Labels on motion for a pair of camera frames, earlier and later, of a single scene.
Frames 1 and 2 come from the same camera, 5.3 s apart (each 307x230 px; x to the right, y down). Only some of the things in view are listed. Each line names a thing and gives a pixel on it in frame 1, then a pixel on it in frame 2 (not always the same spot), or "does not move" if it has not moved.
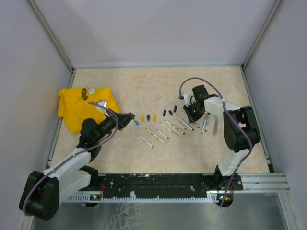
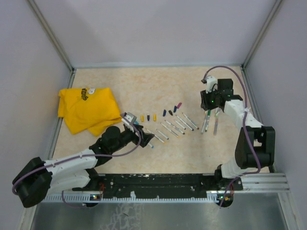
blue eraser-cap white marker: [162, 134] does not move
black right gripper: [191, 118] to [205, 104]
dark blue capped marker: [175, 127] does not move
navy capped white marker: [184, 122] does not move
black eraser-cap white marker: [183, 128] does not move
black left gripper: [125, 119] to [145, 137]
